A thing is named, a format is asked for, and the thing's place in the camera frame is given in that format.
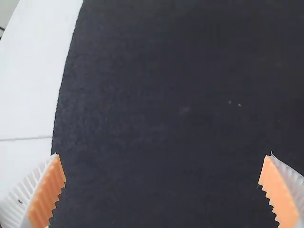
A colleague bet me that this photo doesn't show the black mat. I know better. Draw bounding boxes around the black mat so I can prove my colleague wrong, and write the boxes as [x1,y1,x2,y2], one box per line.
[48,0,304,228]

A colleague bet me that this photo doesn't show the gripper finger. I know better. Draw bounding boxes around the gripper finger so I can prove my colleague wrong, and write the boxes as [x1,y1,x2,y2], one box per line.
[258,151,304,228]
[0,152,67,228]

